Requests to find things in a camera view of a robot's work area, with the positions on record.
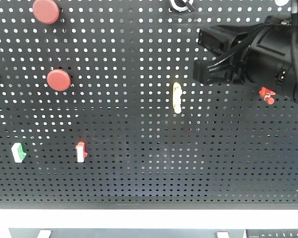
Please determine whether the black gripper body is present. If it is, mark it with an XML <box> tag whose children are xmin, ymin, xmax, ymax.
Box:
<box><xmin>245</xmin><ymin>16</ymin><xmax>298</xmax><ymax>104</ymax></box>

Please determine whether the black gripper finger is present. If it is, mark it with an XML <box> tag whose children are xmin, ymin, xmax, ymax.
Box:
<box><xmin>193</xmin><ymin>37</ymin><xmax>254</xmax><ymax>84</ymax></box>
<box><xmin>198</xmin><ymin>25</ymin><xmax>255</xmax><ymax>56</ymax></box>

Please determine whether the black white rotary selector switch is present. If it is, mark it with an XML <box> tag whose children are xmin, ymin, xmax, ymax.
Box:
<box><xmin>169</xmin><ymin>0</ymin><xmax>195</xmax><ymax>12</ymax></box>

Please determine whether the red push button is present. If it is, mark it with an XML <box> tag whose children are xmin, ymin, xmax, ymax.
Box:
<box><xmin>47</xmin><ymin>69</ymin><xmax>71</xmax><ymax>91</ymax></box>
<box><xmin>32</xmin><ymin>0</ymin><xmax>60</xmax><ymax>24</ymax></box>

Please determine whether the silver round knob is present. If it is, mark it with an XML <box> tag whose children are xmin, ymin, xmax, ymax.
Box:
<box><xmin>274</xmin><ymin>0</ymin><xmax>289</xmax><ymax>6</ymax></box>

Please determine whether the black perforated pegboard panel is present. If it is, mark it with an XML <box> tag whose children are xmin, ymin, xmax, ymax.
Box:
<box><xmin>0</xmin><ymin>0</ymin><xmax>298</xmax><ymax>209</ymax></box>

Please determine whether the desk height control panel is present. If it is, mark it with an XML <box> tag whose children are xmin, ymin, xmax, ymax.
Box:
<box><xmin>246</xmin><ymin>229</ymin><xmax>298</xmax><ymax>238</ymax></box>

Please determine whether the white standing desk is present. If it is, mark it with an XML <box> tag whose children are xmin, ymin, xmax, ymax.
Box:
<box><xmin>0</xmin><ymin>209</ymin><xmax>298</xmax><ymax>238</ymax></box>

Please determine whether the red toggle switch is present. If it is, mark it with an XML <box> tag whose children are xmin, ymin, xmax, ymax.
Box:
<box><xmin>259</xmin><ymin>87</ymin><xmax>276</xmax><ymax>105</ymax></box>

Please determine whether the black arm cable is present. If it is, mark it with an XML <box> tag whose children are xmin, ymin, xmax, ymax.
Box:
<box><xmin>279</xmin><ymin>0</ymin><xmax>298</xmax><ymax>119</ymax></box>

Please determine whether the yellow toggle switch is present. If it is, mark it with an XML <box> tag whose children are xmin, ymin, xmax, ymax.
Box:
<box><xmin>172</xmin><ymin>82</ymin><xmax>183</xmax><ymax>114</ymax></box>

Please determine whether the red white rocker switch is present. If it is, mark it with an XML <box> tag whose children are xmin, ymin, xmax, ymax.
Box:
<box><xmin>75</xmin><ymin>142</ymin><xmax>88</xmax><ymax>163</ymax></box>

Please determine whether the green white rocker switch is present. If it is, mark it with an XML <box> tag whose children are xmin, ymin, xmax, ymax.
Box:
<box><xmin>11</xmin><ymin>142</ymin><xmax>27</xmax><ymax>163</ymax></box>

